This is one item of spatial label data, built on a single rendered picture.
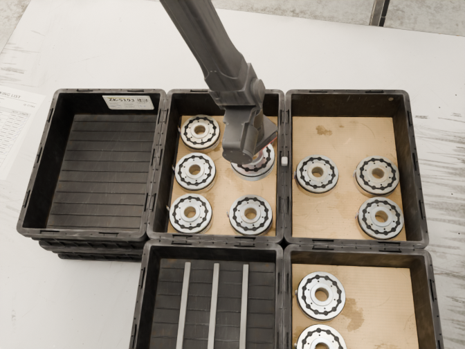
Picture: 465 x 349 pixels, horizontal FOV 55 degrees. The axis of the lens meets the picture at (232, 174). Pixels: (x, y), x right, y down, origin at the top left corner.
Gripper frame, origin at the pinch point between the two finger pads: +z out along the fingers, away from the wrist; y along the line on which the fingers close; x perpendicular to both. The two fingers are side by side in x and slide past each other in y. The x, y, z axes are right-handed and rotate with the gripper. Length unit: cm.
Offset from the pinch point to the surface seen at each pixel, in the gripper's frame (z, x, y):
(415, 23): 101, 38, 146
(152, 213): 2.7, 5.4, -25.3
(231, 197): 13.2, 0.0, -7.8
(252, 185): 13.4, -1.2, -1.9
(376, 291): 13.0, -38.9, 0.7
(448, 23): 102, 26, 158
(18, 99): 26, 78, -34
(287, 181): 3.4, -9.4, 1.9
